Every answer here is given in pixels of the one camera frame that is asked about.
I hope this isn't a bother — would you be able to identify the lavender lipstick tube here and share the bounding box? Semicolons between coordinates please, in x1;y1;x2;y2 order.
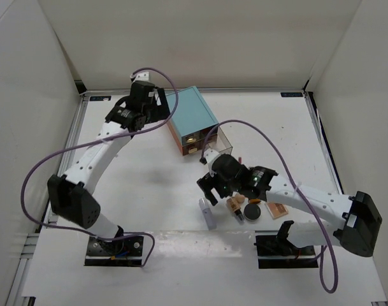
199;198;217;230

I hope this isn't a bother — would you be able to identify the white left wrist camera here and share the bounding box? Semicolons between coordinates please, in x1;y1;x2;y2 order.
131;71;150;83

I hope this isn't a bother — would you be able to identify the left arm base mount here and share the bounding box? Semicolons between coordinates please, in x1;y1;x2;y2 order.
84;235;144;267

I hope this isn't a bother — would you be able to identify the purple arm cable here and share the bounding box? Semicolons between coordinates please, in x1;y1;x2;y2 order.
20;66;180;268
198;119;338;293

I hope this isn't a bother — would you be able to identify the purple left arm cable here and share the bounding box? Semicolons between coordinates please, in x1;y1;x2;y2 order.
20;66;180;268

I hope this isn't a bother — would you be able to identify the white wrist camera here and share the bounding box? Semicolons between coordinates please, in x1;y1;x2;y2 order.
199;149;220;165
131;71;150;83

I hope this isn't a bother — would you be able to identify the teal and orange drawer box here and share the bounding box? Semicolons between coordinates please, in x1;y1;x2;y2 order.
166;86;219;156

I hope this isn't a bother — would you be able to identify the black round jar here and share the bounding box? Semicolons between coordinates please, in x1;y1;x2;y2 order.
243;203;262;222

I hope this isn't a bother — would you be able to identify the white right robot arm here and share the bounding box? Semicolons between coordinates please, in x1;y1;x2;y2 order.
197;150;382;258

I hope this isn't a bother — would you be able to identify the peach makeup sponge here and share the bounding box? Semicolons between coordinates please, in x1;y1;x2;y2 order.
234;193;245;204

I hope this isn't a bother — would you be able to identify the beige foundation bottle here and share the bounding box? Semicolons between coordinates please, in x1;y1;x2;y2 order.
226;198;244;223

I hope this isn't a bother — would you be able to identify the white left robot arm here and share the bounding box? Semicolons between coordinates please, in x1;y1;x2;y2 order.
47;80;170;255

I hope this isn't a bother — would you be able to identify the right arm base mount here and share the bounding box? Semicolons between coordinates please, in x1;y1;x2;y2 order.
254;235;319;270

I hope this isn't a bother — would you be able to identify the black orange kabuki brush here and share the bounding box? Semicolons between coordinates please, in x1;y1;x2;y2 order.
248;199;261;204

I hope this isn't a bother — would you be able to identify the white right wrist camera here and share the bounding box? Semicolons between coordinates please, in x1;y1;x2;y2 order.
199;149;220;165

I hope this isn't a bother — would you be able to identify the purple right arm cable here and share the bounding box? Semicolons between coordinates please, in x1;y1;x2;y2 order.
198;119;338;293

